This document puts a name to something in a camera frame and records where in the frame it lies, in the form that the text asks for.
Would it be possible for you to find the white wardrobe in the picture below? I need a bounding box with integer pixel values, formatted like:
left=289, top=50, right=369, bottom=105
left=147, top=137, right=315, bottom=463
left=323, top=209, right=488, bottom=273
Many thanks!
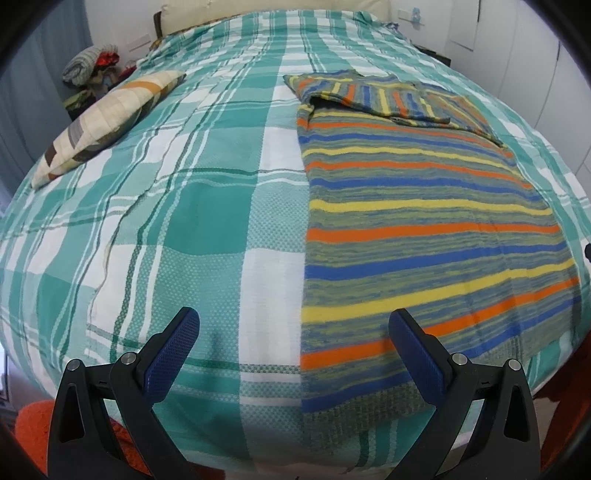
left=475, top=0, right=591, bottom=178

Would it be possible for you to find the orange fuzzy rug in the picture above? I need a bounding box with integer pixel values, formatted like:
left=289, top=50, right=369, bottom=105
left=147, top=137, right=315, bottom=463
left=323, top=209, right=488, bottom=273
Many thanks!
left=13, top=401, right=139, bottom=480

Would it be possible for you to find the cream headboard cushion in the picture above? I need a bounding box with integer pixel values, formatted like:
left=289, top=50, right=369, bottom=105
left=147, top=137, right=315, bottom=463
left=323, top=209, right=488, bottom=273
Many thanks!
left=159, top=0, right=391, bottom=36

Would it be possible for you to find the white paper sheet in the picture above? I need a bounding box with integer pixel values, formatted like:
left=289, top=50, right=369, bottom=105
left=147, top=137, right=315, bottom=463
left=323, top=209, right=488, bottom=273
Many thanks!
left=450, top=0, right=479, bottom=51

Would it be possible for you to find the multicolour striped knit sweater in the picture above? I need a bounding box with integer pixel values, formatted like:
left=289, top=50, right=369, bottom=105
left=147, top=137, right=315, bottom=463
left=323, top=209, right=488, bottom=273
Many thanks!
left=283, top=69, right=583, bottom=423

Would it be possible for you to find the green white plaid blanket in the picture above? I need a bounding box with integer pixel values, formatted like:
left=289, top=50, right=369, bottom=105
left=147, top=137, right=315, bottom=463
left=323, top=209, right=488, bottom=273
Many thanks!
left=0, top=9, right=591, bottom=468

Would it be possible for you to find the grey knit cloth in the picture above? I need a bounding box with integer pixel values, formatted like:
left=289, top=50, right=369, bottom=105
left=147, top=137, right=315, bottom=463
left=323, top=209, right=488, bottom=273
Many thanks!
left=62, top=45, right=101, bottom=86

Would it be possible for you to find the dark nightstand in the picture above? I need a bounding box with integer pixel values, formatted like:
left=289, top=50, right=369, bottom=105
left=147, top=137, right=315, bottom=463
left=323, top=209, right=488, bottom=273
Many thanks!
left=413, top=44, right=451, bottom=68

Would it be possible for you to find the green patterned cloth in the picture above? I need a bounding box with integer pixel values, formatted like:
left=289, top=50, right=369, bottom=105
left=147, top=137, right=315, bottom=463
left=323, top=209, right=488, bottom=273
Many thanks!
left=65, top=90, right=99, bottom=112

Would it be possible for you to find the person's red clothing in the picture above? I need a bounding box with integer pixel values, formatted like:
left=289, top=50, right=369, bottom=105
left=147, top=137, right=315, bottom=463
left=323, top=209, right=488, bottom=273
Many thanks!
left=531, top=369, right=591, bottom=476

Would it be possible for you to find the grey blue curtain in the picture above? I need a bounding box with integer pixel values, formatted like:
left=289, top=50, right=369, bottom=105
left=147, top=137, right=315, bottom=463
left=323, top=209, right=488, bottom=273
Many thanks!
left=0, top=0, right=93, bottom=185

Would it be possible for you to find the beige patchwork pillow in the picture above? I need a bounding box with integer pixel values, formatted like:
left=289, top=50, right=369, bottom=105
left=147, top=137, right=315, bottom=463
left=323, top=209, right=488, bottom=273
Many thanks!
left=31, top=70, right=187, bottom=189

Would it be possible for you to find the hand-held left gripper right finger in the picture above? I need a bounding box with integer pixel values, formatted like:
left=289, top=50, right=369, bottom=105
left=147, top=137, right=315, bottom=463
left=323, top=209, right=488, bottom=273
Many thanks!
left=389, top=308, right=548, bottom=480

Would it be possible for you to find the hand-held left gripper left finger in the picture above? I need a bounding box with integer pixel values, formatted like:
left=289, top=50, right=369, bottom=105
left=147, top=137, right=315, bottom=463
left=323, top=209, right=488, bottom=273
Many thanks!
left=46, top=307, right=201, bottom=480

